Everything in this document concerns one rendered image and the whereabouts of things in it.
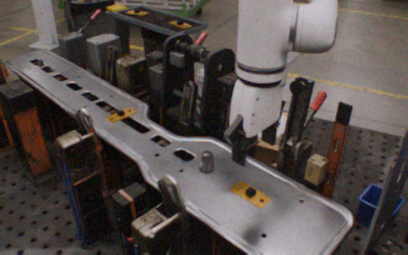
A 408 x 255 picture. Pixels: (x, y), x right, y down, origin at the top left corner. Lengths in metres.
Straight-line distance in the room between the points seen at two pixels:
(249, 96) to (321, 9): 0.18
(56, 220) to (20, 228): 0.11
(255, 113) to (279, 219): 0.23
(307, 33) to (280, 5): 0.06
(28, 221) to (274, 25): 0.97
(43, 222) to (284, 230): 0.77
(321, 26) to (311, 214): 0.38
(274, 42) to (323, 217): 0.37
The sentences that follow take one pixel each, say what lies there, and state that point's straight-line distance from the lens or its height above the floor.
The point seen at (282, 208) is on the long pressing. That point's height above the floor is 1.00.
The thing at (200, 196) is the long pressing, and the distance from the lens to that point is 0.81.
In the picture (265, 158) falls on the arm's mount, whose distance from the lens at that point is 1.37.
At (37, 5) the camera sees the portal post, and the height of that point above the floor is 0.50.
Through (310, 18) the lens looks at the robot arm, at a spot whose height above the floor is 1.39.
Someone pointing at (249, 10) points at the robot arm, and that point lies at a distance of 0.59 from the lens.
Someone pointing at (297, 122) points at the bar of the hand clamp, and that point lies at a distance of 0.85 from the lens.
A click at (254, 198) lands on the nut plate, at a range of 0.80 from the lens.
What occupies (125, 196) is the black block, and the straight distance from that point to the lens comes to 0.84.
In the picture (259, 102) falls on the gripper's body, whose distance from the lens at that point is 0.64.
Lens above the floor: 1.55
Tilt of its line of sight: 31 degrees down
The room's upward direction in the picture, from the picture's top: straight up
